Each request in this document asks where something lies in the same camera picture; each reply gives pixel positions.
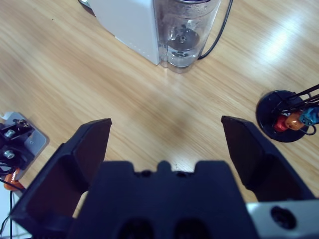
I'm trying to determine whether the orange coffee capsule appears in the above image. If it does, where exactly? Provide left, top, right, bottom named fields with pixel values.
left=286, top=112, right=306, bottom=130

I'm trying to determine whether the red coffee capsule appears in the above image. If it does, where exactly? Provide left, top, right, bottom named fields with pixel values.
left=274, top=114, right=290, bottom=132

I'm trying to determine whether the clear water tank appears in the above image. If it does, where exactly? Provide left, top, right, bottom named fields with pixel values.
left=152, top=0, right=222, bottom=74

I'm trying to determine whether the black capsule holder stand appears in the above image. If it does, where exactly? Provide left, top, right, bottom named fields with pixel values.
left=256, top=84, right=319, bottom=143

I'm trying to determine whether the teal coffee capsule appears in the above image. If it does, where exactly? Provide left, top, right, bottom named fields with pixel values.
left=300, top=107, right=319, bottom=125

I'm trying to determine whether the white capsule coffee machine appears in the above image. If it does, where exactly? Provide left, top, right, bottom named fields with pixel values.
left=78, top=0, right=160, bottom=66

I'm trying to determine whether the black machine power cord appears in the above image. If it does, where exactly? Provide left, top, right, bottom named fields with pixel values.
left=198, top=0, right=234, bottom=61

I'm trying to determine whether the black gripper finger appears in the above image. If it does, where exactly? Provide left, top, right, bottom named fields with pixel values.
left=9, top=118, right=113, bottom=239
left=220, top=115, right=317, bottom=203

